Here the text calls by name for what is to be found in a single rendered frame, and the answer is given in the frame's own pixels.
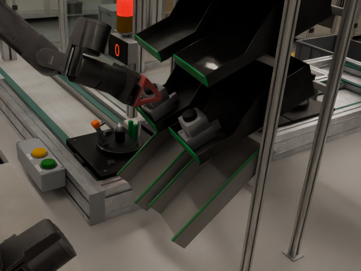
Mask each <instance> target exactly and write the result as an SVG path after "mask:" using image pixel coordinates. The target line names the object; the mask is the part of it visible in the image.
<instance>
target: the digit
mask: <svg viewBox="0 0 361 271"><path fill-rule="evenodd" d="M113 56H114V57H116V58H117V59H119V60H121V41H119V40H117V39H115V38H113Z"/></svg>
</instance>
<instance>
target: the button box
mask: <svg viewBox="0 0 361 271"><path fill-rule="evenodd" d="M16 147H17V157H18V160H19V161H20V163H21V164H22V165H23V167H24V168H25V169H26V171H27V172H28V173H29V175H30V176H31V178H32V179H33V181H34V182H35V183H36V185H37V186H38V187H39V189H40V190H41V191H42V192H46V191H50V190H53V189H57V188H60V187H64V186H66V171H65V168H64V166H63V165H62V164H61V163H60V162H59V161H58V159H57V158H56V157H55V156H54V155H53V154H52V153H51V151H50V150H49V149H48V148H47V147H46V146H45V144H44V143H43V142H42V141H41V140H40V139H39V138H38V137H36V138H32V139H27V140H23V141H18V142H16ZM35 148H44V149H46V151H47V154H46V155H45V156H43V157H34V156H33V155H32V151H33V150H34V149H35ZM44 159H54V160H55V161H56V166H55V167H53V168H49V169H46V168H42V167H41V161H42V160H44Z"/></svg>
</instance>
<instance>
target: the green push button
mask: <svg viewBox="0 0 361 271"><path fill-rule="evenodd" d="M55 166H56V161H55V160H54V159H44V160H42V161H41V167H42V168H46V169H49V168H53V167H55Z"/></svg>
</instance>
